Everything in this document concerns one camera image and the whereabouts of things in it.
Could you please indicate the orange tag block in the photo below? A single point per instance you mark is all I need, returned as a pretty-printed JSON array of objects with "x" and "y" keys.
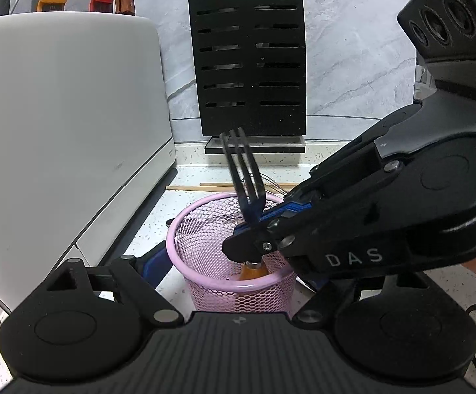
[{"x": 52, "y": 5}]

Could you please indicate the white countertop appliance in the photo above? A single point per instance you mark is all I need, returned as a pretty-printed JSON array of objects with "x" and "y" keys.
[{"x": 57, "y": 131}]

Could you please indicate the black knife block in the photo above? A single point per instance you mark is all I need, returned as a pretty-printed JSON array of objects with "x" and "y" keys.
[{"x": 246, "y": 69}]

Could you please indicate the red tag block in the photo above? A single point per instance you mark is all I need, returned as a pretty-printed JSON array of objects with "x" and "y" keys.
[{"x": 101, "y": 5}]

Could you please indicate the pink mesh utensil holder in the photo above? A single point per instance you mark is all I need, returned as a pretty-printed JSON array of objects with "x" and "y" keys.
[{"x": 242, "y": 299}]

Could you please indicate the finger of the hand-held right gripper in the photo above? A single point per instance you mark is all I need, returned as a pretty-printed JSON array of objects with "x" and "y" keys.
[
  {"x": 336, "y": 164},
  {"x": 344, "y": 230}
]

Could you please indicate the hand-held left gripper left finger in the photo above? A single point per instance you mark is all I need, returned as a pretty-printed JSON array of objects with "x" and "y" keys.
[{"x": 156, "y": 264}]

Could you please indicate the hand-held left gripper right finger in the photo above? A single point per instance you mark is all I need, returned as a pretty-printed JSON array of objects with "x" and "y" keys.
[{"x": 322, "y": 301}]

